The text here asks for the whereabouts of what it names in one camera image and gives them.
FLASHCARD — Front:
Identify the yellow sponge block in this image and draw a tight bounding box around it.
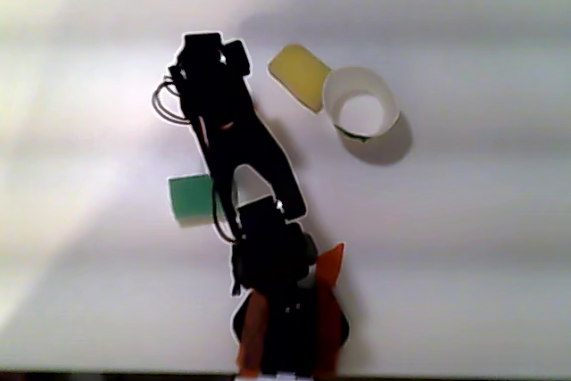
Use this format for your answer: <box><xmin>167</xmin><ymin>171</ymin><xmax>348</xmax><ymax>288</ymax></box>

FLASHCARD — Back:
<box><xmin>266</xmin><ymin>43</ymin><xmax>334</xmax><ymax>115</ymax></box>

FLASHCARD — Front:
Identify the green sponge block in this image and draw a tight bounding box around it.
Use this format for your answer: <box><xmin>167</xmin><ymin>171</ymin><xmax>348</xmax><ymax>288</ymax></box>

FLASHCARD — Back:
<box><xmin>167</xmin><ymin>172</ymin><xmax>240</xmax><ymax>227</ymax></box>

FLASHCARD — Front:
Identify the white paper cup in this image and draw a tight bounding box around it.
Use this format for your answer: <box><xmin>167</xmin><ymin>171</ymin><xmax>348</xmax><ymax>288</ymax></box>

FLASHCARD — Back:
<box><xmin>321</xmin><ymin>65</ymin><xmax>401</xmax><ymax>144</ymax></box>

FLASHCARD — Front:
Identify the orange table clamp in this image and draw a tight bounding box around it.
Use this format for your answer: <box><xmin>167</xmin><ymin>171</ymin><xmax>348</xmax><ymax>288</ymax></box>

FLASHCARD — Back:
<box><xmin>235</xmin><ymin>290</ymin><xmax>269</xmax><ymax>377</ymax></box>
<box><xmin>313</xmin><ymin>242</ymin><xmax>347</xmax><ymax>377</ymax></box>

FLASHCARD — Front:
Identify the black cable bundle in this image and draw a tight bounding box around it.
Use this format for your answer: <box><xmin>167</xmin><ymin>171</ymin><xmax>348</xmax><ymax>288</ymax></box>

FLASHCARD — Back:
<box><xmin>151</xmin><ymin>72</ymin><xmax>244</xmax><ymax>246</ymax></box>

